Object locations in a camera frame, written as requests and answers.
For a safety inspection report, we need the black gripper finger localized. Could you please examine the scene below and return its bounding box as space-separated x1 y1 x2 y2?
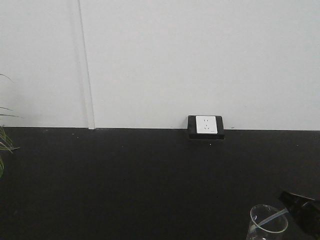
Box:
278 191 320 240

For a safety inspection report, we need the clear glass beaker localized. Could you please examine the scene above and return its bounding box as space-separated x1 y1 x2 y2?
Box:
246 204 289 240

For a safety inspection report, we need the clear plastic pipette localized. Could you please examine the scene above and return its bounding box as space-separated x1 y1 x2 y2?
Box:
257 208 289 227

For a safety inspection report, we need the black socket housing box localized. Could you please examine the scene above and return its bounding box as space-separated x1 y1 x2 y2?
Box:
187 115 225 143

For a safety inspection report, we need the white wall power socket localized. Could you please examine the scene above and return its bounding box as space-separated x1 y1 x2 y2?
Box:
195 115 218 134

